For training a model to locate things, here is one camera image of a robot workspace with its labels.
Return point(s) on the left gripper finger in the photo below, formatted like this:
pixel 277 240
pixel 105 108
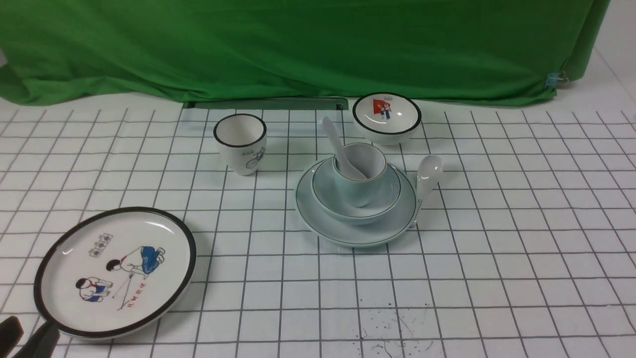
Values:
pixel 42 344

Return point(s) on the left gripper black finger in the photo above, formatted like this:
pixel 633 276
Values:
pixel 11 331

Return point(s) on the light blue bowl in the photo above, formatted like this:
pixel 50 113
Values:
pixel 333 203

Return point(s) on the white ceramic spoon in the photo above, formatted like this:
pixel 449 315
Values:
pixel 345 167

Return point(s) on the light blue ceramic cup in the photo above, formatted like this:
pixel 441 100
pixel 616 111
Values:
pixel 370 161

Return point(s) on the black-rimmed picture plate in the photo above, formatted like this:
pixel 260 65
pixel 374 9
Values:
pixel 115 273

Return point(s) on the white cup with bicycle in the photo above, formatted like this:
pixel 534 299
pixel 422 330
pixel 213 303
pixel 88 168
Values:
pixel 241 142

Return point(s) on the light blue plate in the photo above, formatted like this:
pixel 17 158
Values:
pixel 355 232

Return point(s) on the white bowl with red picture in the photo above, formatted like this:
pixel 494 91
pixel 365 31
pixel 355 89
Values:
pixel 386 118

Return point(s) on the white spoon beside plate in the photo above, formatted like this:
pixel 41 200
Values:
pixel 429 172

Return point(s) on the green backdrop cloth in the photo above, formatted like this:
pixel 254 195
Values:
pixel 482 52

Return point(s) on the blue binder clip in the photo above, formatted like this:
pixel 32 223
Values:
pixel 556 80

